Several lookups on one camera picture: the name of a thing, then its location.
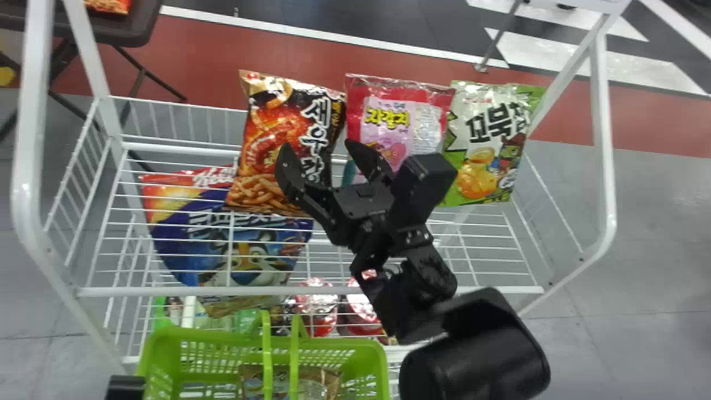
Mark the orange snack packet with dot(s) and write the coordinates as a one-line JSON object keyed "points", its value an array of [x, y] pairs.
{"points": [[108, 5]]}

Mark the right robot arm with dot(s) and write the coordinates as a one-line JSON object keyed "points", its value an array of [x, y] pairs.
{"points": [[477, 355]]}

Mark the blue cereal bag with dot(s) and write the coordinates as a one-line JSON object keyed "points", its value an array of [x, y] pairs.
{"points": [[222, 244]]}

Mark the brown snack packet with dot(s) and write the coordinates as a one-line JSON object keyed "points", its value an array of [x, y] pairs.
{"points": [[289, 384]]}

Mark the green basket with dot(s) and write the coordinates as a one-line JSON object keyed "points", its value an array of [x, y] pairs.
{"points": [[183, 361]]}

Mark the green snack packet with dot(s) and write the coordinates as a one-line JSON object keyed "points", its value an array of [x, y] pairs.
{"points": [[489, 144]]}

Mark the dark side table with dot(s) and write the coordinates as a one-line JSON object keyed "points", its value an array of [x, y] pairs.
{"points": [[128, 25]]}

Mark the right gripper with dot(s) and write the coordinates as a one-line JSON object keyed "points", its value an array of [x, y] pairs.
{"points": [[355, 214]]}

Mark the red and black snack packet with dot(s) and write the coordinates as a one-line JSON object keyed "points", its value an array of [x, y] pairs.
{"points": [[278, 128]]}

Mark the yellow snack packet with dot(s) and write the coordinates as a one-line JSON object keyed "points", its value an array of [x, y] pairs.
{"points": [[239, 304]]}

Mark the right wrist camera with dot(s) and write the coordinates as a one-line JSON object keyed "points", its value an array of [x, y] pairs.
{"points": [[425, 183]]}

